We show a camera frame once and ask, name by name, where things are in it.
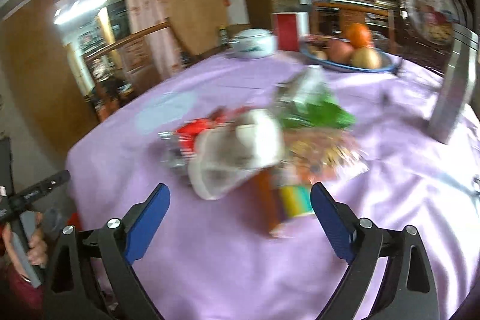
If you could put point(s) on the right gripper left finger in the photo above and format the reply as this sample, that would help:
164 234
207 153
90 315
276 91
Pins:
122 241

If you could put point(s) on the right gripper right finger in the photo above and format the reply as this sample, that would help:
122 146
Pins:
358 246

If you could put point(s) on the colourful drink carton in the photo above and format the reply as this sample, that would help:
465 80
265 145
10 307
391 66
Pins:
285 208

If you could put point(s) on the red snack wrapper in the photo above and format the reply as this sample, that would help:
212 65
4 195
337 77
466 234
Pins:
180 142

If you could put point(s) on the white paper cup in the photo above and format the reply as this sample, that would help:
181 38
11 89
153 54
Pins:
229 154

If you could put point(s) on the green tea carton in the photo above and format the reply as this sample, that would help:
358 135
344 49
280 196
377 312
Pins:
305 100

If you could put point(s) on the floral clear plastic bag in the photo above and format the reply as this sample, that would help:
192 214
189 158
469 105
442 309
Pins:
315 154

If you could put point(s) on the person's left hand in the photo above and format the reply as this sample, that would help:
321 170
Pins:
37 253

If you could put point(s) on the wooden armchair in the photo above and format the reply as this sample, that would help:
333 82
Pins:
136 57

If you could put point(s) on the blue fruit plate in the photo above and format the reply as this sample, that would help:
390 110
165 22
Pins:
315 48

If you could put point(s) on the yellow apple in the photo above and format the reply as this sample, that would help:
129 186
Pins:
367 58

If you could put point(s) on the silver metal bottle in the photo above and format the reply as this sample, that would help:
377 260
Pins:
457 86

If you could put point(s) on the floral pink curtain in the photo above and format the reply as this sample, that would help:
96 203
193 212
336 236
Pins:
166 52

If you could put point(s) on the red apple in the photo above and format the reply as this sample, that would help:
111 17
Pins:
340 51

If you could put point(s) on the orange fruit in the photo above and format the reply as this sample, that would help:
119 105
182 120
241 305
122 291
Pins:
359 35

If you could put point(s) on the white ceramic lidded jar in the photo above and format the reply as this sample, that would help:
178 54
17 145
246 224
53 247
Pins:
254 43

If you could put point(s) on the red white box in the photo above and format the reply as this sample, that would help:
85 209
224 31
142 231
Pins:
290 28

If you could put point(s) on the round embroidered table screen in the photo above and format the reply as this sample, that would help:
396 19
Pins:
431 22

